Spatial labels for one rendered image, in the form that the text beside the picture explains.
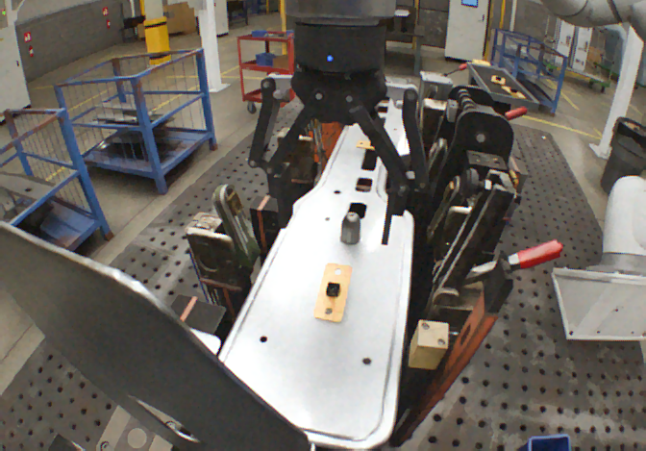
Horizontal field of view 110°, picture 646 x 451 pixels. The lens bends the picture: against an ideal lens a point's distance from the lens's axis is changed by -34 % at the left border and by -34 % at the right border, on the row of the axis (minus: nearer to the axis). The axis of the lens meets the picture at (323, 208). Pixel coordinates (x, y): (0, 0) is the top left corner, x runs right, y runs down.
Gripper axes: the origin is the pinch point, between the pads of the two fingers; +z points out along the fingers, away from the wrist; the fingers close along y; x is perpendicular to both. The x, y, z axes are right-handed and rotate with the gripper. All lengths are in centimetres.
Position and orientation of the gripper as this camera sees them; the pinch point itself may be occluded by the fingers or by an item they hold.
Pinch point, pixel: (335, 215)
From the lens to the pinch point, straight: 37.0
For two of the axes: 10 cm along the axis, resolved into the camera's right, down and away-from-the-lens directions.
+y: -9.7, -1.4, 1.8
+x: -2.3, 5.9, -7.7
